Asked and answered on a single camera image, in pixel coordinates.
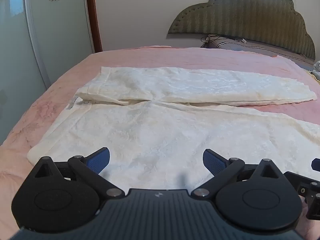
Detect grey pillow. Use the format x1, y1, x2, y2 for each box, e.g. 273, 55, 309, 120
201, 34, 316, 66

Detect white crumpled cloth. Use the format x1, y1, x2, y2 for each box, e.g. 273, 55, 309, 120
309, 60, 320, 83

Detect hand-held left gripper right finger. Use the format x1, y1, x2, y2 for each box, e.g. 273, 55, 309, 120
191, 148, 285, 199

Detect cream white pants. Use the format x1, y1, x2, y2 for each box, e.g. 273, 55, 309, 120
26, 66, 320, 189

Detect pink bed blanket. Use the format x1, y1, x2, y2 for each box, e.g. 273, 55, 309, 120
0, 45, 320, 233

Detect olive padded headboard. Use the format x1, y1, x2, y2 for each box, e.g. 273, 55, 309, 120
167, 0, 316, 59

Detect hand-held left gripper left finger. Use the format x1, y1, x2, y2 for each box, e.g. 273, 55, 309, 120
33, 147, 126, 199

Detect brown wooden door frame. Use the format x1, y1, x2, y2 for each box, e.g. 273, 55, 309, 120
84, 0, 104, 53

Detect frosted glass sliding door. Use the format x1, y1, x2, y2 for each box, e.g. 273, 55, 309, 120
0, 0, 50, 146

